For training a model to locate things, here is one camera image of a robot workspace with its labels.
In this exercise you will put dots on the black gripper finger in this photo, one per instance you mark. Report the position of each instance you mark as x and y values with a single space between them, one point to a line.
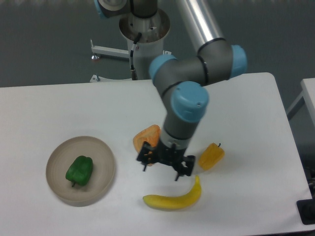
185 166
145 156

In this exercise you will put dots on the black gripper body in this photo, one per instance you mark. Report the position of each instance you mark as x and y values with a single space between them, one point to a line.
168 154

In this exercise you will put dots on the green bell pepper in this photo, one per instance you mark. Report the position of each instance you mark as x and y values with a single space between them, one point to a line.
80 171

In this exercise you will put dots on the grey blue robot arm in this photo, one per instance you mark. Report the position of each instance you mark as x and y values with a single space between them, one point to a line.
180 83

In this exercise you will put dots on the yellow bell pepper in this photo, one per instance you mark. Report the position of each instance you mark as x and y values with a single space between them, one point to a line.
211 156

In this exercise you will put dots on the beige round plate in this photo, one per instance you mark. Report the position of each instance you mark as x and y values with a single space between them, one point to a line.
102 176

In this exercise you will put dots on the orange triangular pastry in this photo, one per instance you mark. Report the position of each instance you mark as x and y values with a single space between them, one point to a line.
149 135

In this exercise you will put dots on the yellow banana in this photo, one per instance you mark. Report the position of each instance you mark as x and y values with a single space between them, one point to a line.
178 202

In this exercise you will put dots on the black device at edge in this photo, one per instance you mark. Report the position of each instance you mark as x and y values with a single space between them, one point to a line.
306 210

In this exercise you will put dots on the white side table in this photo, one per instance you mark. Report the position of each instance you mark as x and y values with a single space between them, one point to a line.
305 97

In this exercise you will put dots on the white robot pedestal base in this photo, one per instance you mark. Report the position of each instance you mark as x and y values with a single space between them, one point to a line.
145 41

